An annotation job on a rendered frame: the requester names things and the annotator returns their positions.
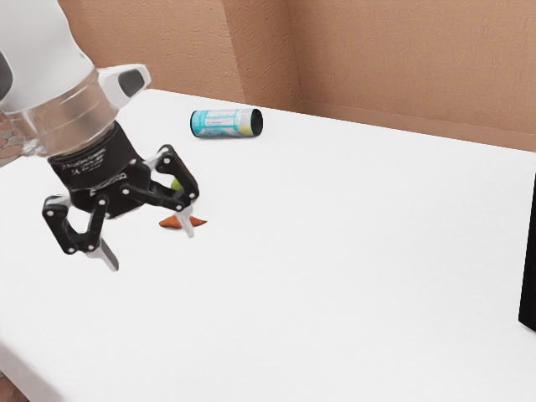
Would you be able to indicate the orange and green carrot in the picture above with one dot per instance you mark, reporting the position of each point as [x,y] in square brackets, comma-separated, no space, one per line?
[171,222]

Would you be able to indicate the black box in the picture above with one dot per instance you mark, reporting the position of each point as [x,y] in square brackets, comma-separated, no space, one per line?
[529,251]

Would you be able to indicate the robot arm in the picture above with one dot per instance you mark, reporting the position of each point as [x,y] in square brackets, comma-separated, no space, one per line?
[50,71]

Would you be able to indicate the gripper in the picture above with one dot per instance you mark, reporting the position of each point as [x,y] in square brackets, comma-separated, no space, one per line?
[96,167]

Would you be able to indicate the teal printed can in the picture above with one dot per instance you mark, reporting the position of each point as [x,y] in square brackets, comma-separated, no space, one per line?
[226,122]

